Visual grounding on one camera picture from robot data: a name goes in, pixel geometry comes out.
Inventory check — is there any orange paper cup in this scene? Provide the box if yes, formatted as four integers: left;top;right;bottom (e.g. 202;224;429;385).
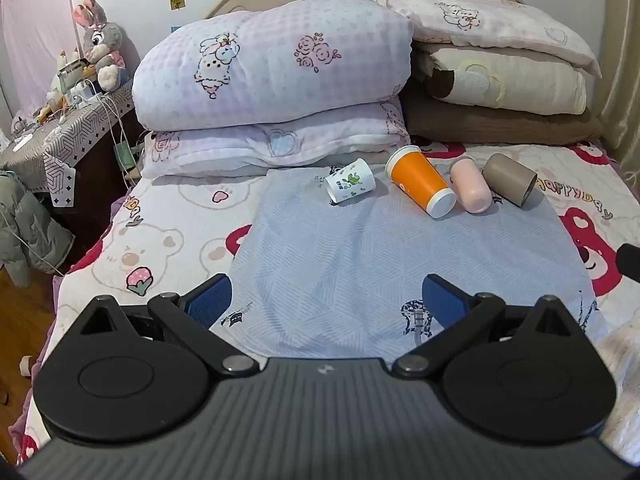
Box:
385;145;457;219

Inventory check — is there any pink plastic cup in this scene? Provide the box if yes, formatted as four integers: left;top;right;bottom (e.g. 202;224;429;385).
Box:
450;157;492;214

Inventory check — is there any brown-grey cup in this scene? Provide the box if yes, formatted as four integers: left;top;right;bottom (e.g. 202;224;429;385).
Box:
483;153;537;207

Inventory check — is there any white frog-print paper cup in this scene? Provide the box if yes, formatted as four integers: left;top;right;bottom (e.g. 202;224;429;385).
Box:
324;158;376;204

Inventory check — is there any light blue patterned cloth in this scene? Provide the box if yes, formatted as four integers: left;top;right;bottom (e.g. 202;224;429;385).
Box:
213;167;606;362

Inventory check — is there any brown pillow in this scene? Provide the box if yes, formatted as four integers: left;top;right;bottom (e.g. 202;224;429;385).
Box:
400;92;603;146

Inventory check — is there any grey-green jacket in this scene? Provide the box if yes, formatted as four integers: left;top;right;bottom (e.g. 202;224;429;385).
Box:
0;170;75;288

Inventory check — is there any folded pink heart blanket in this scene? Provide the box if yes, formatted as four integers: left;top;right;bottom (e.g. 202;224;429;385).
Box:
141;99;410;180

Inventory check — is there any bedside table with patterned cover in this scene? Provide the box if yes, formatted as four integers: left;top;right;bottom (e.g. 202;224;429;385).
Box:
0;79;144;261

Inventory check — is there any cream pillow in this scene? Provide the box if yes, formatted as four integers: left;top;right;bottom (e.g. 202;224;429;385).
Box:
413;44;587;116

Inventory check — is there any large white-pink checked quilt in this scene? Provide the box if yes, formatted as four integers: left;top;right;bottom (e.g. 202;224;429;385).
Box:
132;0;413;131

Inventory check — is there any beige curtain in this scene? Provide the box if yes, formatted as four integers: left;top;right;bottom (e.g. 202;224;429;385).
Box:
596;0;639;174

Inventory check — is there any grey bunny plush toy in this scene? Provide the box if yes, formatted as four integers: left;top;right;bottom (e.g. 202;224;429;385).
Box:
73;0;129;92

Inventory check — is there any pink cartoon pillow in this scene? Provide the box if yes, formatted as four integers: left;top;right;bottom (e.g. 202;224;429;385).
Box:
373;0;601;78

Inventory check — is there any pink curtain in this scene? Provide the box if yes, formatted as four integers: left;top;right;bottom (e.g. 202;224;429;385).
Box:
1;0;79;110

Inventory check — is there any white charging cable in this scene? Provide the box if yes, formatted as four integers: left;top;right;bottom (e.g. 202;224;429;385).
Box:
79;77;139;187

